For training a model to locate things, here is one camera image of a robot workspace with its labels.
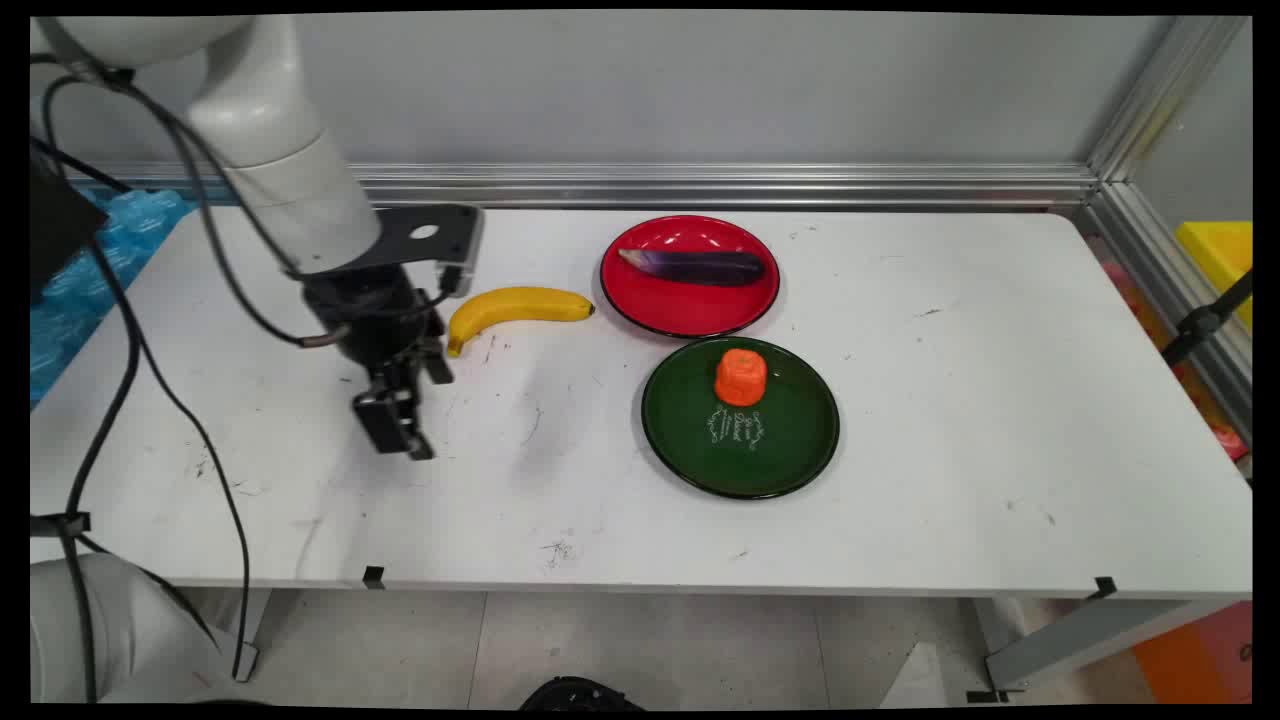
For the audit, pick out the white table leg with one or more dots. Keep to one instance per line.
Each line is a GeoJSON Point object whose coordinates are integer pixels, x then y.
{"type": "Point", "coordinates": [245, 625]}

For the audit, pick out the black box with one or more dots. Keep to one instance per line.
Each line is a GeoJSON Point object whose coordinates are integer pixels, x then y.
{"type": "Point", "coordinates": [55, 230]}

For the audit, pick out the dark green plate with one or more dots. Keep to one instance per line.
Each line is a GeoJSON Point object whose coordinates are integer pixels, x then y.
{"type": "Point", "coordinates": [740, 450]}

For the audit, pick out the orange toy fruit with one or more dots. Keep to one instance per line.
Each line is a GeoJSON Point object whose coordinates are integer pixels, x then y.
{"type": "Point", "coordinates": [741, 378]}

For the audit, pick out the aluminium frame post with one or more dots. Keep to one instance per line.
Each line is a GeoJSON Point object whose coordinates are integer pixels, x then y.
{"type": "Point", "coordinates": [1160, 100]}

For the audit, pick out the purple toy eggplant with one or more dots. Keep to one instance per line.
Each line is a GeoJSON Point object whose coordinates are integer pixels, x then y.
{"type": "Point", "coordinates": [700, 267]}

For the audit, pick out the yellow banana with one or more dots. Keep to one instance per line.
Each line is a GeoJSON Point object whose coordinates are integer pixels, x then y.
{"type": "Point", "coordinates": [510, 303]}

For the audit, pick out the red bag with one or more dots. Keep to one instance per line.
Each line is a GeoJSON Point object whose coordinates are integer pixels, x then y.
{"type": "Point", "coordinates": [1225, 435]}

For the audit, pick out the orange box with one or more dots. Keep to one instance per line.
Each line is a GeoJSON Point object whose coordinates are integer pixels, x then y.
{"type": "Point", "coordinates": [1200, 660]}

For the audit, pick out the aluminium frame rail long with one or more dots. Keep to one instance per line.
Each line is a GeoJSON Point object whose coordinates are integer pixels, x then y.
{"type": "Point", "coordinates": [700, 185]}

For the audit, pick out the red plate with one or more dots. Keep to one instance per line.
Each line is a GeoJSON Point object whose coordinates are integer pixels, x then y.
{"type": "Point", "coordinates": [690, 305]}

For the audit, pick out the aluminium frame rail short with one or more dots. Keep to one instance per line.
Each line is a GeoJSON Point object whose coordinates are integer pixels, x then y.
{"type": "Point", "coordinates": [1170, 290]}

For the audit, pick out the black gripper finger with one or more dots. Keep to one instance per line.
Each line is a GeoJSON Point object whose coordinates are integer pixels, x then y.
{"type": "Point", "coordinates": [392, 420]}
{"type": "Point", "coordinates": [435, 362]}

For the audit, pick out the black wrist camera mount plate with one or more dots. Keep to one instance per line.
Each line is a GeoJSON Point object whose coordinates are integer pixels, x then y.
{"type": "Point", "coordinates": [455, 232]}

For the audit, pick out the yellow box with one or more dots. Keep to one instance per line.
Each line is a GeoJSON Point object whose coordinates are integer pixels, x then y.
{"type": "Point", "coordinates": [1220, 255]}

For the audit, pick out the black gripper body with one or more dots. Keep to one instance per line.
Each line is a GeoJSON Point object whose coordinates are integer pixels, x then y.
{"type": "Point", "coordinates": [375, 315]}

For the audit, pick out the blue bubble wrap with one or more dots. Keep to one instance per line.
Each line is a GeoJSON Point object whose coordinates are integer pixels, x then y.
{"type": "Point", "coordinates": [75, 300]}

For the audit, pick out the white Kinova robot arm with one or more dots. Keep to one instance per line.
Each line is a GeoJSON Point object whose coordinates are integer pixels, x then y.
{"type": "Point", "coordinates": [280, 170]}

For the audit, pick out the grey table leg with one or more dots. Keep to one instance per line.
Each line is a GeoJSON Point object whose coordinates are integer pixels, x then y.
{"type": "Point", "coordinates": [1090, 640]}

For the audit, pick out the black round floor object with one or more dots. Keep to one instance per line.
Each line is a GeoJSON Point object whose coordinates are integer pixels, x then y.
{"type": "Point", "coordinates": [580, 695]}

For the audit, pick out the black table edge clip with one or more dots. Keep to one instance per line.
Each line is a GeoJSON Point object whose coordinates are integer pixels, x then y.
{"type": "Point", "coordinates": [373, 577]}
{"type": "Point", "coordinates": [1105, 587]}

